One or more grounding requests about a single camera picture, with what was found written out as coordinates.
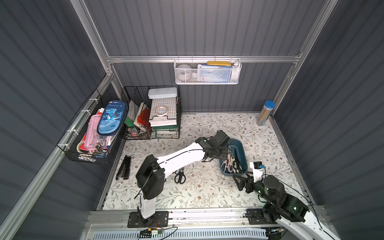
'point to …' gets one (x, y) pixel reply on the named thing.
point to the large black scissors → (237, 166)
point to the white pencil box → (162, 92)
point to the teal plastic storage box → (238, 149)
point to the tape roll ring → (161, 107)
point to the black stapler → (124, 171)
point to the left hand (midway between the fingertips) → (226, 155)
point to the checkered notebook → (170, 103)
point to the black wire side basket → (72, 141)
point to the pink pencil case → (92, 136)
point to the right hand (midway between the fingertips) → (242, 174)
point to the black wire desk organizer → (161, 128)
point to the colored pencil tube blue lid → (265, 112)
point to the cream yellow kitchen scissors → (234, 164)
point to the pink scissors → (227, 164)
